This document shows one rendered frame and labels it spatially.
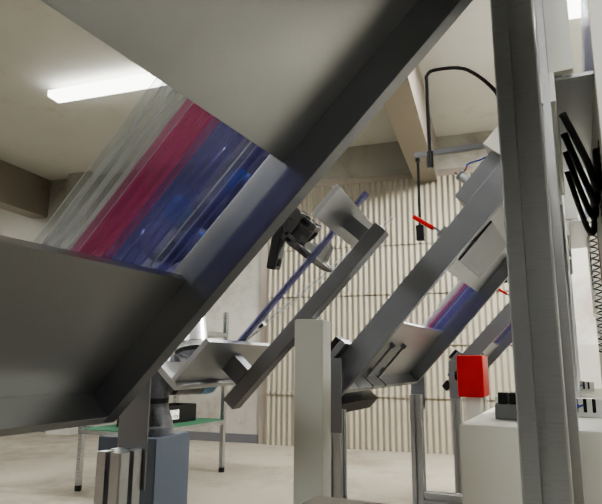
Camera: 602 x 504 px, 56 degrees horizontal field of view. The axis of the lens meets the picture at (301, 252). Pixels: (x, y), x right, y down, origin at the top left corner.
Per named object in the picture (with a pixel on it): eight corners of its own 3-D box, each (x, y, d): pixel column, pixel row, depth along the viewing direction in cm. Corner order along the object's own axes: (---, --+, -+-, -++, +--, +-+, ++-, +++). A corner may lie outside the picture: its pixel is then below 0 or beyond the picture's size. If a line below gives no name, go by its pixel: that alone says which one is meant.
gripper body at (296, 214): (317, 226, 137) (281, 196, 140) (295, 254, 139) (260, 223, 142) (324, 229, 145) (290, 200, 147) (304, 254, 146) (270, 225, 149)
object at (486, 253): (445, 271, 132) (428, 258, 135) (487, 299, 191) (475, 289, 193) (539, 158, 127) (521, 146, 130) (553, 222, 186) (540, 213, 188)
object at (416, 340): (340, 381, 139) (331, 372, 140) (412, 376, 197) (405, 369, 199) (389, 323, 136) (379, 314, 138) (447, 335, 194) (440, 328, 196)
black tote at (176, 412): (138, 428, 337) (139, 409, 340) (116, 427, 345) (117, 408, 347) (195, 420, 388) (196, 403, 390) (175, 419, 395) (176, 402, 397)
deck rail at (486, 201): (342, 393, 136) (324, 375, 139) (345, 392, 138) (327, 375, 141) (540, 156, 126) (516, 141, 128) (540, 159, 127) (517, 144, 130)
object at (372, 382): (345, 392, 138) (325, 372, 141) (415, 384, 196) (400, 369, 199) (348, 389, 138) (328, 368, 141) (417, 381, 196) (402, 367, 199)
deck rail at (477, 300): (415, 383, 196) (402, 371, 199) (417, 383, 198) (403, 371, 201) (553, 223, 185) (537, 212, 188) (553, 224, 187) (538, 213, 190)
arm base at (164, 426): (106, 435, 154) (108, 398, 156) (138, 429, 168) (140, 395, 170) (154, 438, 149) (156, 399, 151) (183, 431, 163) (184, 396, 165)
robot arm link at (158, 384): (121, 396, 163) (124, 349, 165) (167, 395, 169) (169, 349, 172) (131, 399, 152) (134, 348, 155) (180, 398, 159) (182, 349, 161)
